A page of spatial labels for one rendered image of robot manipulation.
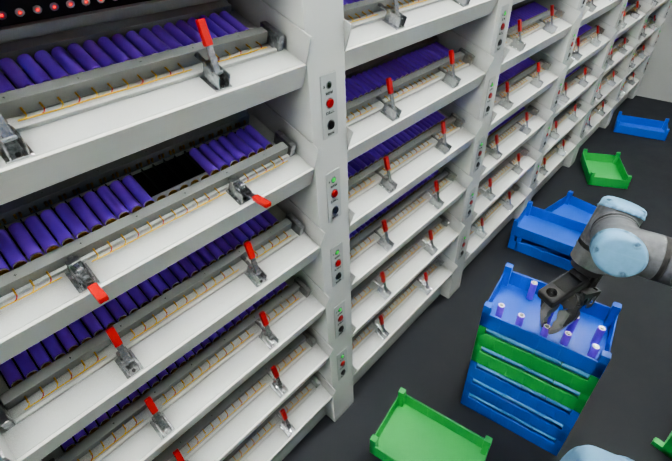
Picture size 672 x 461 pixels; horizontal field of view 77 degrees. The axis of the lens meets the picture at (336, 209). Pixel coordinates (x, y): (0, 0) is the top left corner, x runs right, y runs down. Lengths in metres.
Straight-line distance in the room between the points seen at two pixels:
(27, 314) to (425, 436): 1.18
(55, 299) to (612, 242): 0.93
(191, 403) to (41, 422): 0.28
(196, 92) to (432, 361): 1.31
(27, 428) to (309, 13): 0.75
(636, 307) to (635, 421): 0.53
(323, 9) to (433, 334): 1.31
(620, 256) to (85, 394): 0.96
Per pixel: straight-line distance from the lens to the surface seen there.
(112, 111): 0.62
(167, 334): 0.83
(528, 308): 1.37
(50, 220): 0.73
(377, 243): 1.23
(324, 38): 0.77
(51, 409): 0.83
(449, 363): 1.69
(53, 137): 0.60
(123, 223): 0.70
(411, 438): 1.52
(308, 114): 0.78
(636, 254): 0.97
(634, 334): 2.02
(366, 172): 1.10
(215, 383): 0.99
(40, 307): 0.68
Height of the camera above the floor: 1.37
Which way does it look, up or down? 36 degrees down
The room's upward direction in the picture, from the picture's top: 3 degrees counter-clockwise
